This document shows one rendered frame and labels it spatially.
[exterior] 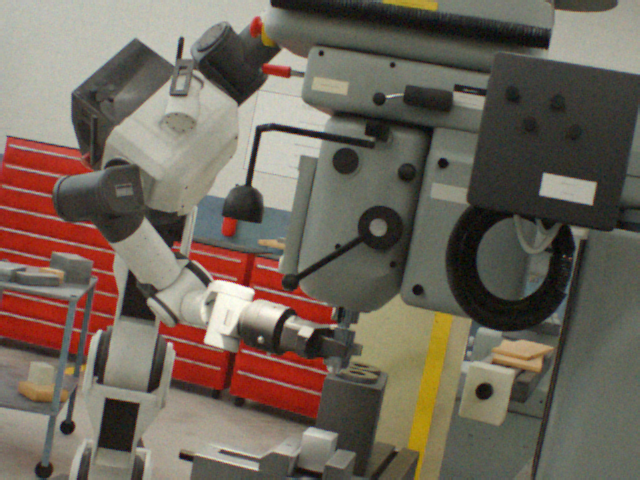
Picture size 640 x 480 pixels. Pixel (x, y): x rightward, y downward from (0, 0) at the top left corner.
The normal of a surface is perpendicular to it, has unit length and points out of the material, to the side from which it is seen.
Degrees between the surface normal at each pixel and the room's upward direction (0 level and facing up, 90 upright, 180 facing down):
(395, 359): 90
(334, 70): 90
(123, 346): 81
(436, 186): 90
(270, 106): 90
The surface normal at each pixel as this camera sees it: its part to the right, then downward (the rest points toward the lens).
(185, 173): 0.70, 0.11
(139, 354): 0.15, -0.07
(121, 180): 0.81, -0.09
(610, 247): -0.24, 0.00
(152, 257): 0.56, 0.24
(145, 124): 0.21, -0.45
